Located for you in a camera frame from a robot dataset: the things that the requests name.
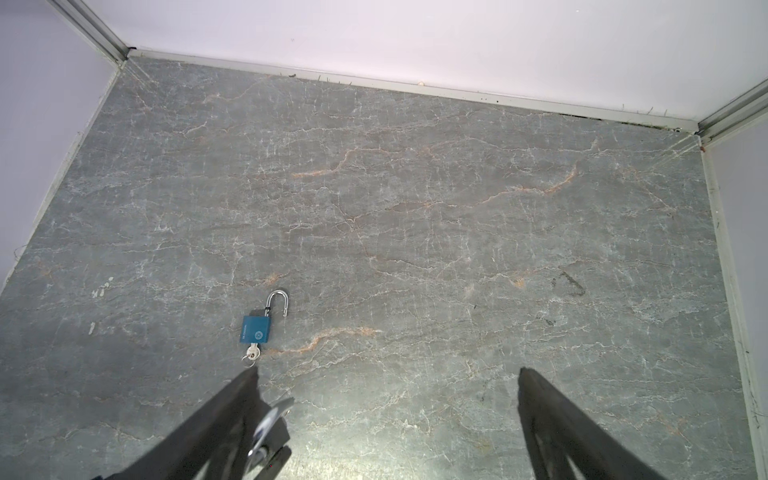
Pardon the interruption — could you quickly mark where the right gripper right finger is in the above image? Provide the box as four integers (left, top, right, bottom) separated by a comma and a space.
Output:
518, 367, 662, 479

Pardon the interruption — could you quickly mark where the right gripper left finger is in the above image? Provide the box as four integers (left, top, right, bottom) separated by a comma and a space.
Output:
110, 367, 261, 479

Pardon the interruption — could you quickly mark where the small silver key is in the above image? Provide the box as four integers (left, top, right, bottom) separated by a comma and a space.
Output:
241, 343, 261, 368

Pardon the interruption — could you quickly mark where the blue padlock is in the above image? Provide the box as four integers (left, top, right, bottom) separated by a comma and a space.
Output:
239, 289, 290, 345

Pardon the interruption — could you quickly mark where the grey padlock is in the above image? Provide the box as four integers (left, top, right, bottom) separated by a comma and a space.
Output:
243, 397, 294, 479

